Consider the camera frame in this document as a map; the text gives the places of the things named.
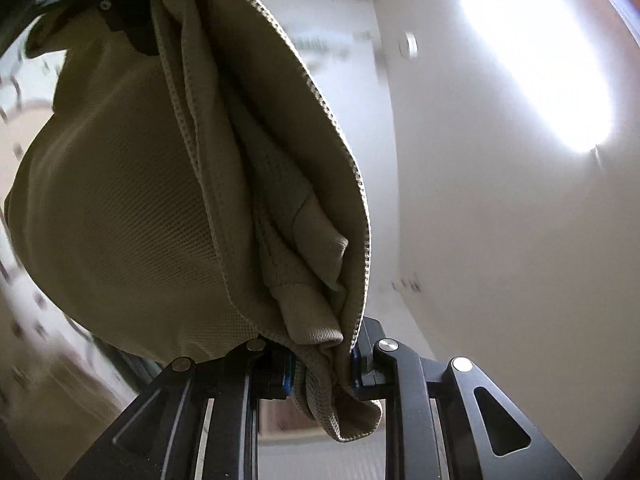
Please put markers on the round white ceiling detector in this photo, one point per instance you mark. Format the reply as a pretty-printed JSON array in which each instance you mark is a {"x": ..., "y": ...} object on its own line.
[{"x": 410, "y": 45}]

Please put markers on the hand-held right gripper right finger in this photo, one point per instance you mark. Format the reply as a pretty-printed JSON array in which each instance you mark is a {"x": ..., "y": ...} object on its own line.
[{"x": 357, "y": 370}]

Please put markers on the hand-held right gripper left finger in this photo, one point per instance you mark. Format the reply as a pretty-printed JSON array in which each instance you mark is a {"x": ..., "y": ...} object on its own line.
[{"x": 277, "y": 370}]

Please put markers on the beige sleeveless knit top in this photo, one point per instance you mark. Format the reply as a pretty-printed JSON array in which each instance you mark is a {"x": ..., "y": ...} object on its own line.
[{"x": 150, "y": 200}]

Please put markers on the bright ceiling light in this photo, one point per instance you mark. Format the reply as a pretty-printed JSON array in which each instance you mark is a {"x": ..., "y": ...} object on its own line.
[{"x": 540, "y": 65}]

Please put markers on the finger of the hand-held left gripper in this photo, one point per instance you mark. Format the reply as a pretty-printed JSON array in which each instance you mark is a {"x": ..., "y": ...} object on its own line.
[{"x": 130, "y": 10}]

